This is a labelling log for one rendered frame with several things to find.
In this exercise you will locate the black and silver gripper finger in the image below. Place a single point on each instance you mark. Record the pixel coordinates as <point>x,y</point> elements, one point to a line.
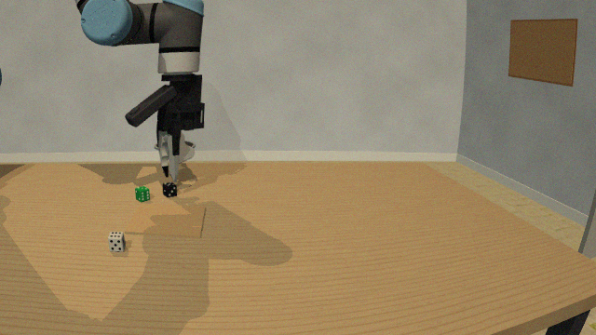
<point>178,150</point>
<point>162,144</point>

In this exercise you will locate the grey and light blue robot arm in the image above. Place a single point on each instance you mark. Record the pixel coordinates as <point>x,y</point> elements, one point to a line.
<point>175,24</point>

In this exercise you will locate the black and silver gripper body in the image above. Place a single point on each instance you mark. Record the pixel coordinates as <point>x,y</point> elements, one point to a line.
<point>188,100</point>

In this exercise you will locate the green die with white pips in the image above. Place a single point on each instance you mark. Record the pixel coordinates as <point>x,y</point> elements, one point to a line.
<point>142,194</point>

